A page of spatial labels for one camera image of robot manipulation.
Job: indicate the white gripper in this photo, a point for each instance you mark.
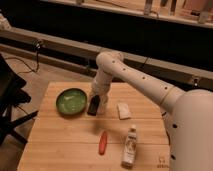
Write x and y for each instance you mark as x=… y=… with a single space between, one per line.
x=101 y=90

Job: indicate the black eraser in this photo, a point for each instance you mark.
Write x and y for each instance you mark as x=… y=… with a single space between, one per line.
x=93 y=105

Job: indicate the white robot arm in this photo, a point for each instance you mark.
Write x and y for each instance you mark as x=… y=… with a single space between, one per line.
x=191 y=124

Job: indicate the white sponge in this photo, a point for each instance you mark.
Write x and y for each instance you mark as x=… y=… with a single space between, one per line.
x=123 y=110

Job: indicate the translucent plastic cup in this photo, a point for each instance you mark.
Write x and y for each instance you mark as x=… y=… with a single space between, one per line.
x=103 y=105

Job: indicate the green bowl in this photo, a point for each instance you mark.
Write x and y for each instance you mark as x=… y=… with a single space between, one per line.
x=71 y=101

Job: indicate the orange carrot toy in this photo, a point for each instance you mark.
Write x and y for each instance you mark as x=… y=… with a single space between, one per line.
x=103 y=143

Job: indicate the white plastic bottle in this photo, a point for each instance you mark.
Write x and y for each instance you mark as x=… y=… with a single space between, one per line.
x=129 y=151

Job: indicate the black office chair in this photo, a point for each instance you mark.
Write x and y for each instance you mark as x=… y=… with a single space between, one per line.
x=11 y=95

